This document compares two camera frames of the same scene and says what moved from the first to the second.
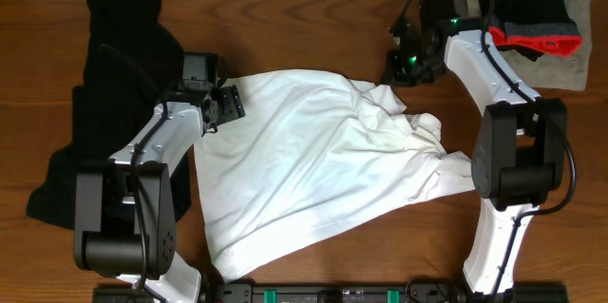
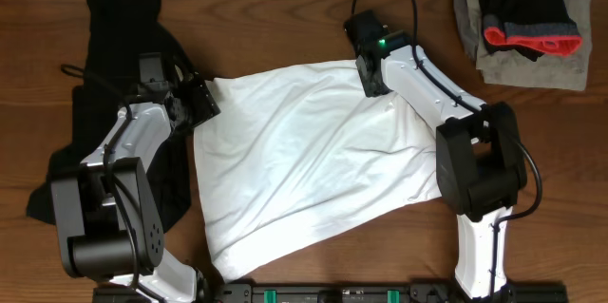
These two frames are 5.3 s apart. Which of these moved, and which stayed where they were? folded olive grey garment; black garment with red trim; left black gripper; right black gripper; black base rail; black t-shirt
Moved: right black gripper; left black gripper
Stayed: black base rail; black garment with red trim; black t-shirt; folded olive grey garment
